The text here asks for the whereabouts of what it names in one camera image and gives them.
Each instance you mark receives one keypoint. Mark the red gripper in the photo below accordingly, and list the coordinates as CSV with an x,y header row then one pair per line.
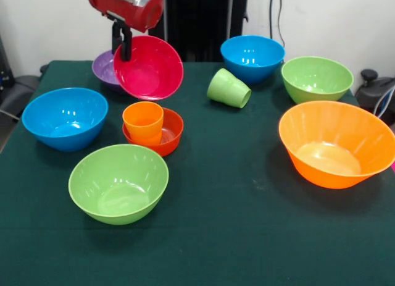
x,y
123,8

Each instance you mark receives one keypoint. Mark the small pink plastic bowl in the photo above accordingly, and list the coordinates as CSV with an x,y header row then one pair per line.
x,y
151,73

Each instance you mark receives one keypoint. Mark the orange plastic cup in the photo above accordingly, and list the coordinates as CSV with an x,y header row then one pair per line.
x,y
143,125

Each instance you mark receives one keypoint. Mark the small red-orange plastic bowl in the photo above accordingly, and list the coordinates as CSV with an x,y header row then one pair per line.
x,y
172,137

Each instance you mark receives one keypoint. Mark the green plastic cup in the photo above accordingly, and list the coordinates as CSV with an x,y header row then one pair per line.
x,y
226,88

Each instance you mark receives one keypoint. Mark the purple plastic bowl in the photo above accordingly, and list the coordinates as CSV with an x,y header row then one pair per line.
x,y
103,69

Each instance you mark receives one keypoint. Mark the blue plastic bowl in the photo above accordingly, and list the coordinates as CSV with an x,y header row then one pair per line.
x,y
256,71
61,119

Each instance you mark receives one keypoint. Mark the green plastic bowl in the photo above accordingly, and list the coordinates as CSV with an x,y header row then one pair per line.
x,y
117,181
314,82

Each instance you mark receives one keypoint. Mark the dark green tablecloth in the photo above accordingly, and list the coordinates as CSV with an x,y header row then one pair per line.
x,y
216,236

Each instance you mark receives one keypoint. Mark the large orange plastic bowl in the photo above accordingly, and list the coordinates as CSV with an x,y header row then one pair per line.
x,y
333,137

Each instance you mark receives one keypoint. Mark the grey pedestal leg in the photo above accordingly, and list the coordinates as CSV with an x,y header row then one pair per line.
x,y
370,94
21,88

